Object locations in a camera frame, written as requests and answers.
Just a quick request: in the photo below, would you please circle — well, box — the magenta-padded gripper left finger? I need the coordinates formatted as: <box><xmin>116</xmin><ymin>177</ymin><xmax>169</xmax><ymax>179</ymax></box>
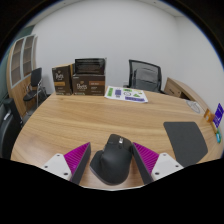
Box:
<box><xmin>40</xmin><ymin>142</ymin><xmax>92</xmax><ymax>185</ymax></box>

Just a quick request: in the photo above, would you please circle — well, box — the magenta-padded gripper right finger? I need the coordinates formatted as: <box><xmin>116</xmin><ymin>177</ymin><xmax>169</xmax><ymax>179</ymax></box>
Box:
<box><xmin>131</xmin><ymin>142</ymin><xmax>184</xmax><ymax>185</ymax></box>

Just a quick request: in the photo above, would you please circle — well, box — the black computer mouse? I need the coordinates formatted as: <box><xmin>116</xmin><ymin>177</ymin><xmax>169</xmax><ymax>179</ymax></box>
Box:
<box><xmin>89</xmin><ymin>133</ymin><xmax>134</xmax><ymax>186</ymax></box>

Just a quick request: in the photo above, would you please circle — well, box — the dark grey mouse pad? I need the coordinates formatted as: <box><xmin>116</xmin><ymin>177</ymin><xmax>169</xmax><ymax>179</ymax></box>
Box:
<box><xmin>162</xmin><ymin>121</ymin><xmax>209</xmax><ymax>168</ymax></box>

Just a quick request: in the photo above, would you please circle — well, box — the white printed paper sheet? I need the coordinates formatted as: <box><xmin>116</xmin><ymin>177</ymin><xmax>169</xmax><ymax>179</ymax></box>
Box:
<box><xmin>104</xmin><ymin>85</ymin><xmax>149</xmax><ymax>104</ymax></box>

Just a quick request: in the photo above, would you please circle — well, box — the round grey-white disc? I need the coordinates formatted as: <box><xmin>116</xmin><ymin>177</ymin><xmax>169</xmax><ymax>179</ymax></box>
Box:
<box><xmin>185</xmin><ymin>99</ymin><xmax>203</xmax><ymax>114</ymax></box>

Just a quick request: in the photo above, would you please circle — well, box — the wide brown cardboard box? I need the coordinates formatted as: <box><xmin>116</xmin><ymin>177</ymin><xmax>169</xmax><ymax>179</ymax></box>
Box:
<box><xmin>70</xmin><ymin>73</ymin><xmax>106</xmax><ymax>97</ymax></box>

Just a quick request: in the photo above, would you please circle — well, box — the teal packet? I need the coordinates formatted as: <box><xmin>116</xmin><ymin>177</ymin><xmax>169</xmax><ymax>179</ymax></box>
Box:
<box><xmin>214</xmin><ymin>128</ymin><xmax>223</xmax><ymax>145</ymax></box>

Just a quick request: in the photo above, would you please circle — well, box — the small tan box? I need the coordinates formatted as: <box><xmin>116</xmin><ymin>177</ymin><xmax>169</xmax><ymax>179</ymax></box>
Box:
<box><xmin>211</xmin><ymin>121</ymin><xmax>219</xmax><ymax>134</ymax></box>

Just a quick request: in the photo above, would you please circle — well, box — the small orange box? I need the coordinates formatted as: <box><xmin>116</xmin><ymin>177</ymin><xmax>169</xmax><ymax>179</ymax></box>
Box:
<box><xmin>203</xmin><ymin>108</ymin><xmax>216</xmax><ymax>124</ymax></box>

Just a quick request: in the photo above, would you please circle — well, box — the black leather office chair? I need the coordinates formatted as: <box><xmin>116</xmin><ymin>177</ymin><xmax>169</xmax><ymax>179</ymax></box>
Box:
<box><xmin>0</xmin><ymin>98</ymin><xmax>24</xmax><ymax>160</ymax></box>

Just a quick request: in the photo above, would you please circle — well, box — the wooden side desk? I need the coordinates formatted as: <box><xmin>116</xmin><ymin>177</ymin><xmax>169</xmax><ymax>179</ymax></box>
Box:
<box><xmin>163</xmin><ymin>77</ymin><xmax>209</xmax><ymax>113</ymax></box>

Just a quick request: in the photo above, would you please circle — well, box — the black mesh office chair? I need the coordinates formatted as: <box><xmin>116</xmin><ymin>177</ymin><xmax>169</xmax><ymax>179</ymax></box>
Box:
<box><xmin>125</xmin><ymin>59</ymin><xmax>165</xmax><ymax>94</ymax></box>

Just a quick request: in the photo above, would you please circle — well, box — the purple standing card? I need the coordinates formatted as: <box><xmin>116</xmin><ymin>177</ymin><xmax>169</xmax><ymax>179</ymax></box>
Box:
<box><xmin>213</xmin><ymin>102</ymin><xmax>224</xmax><ymax>129</ymax></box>

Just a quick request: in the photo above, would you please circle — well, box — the black metal-leg visitor chair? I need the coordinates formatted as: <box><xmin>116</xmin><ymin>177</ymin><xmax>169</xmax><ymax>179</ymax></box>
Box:
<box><xmin>22</xmin><ymin>67</ymin><xmax>48</xmax><ymax>109</ymax></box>

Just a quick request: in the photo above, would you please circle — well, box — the black open-front box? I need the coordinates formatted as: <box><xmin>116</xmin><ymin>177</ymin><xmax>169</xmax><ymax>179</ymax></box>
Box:
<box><xmin>73</xmin><ymin>57</ymin><xmax>108</xmax><ymax>76</ymax></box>

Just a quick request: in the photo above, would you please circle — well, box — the wooden shelf cabinet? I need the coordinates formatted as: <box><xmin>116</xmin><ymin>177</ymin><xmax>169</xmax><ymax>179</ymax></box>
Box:
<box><xmin>5</xmin><ymin>34</ymin><xmax>39</xmax><ymax>118</ymax></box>

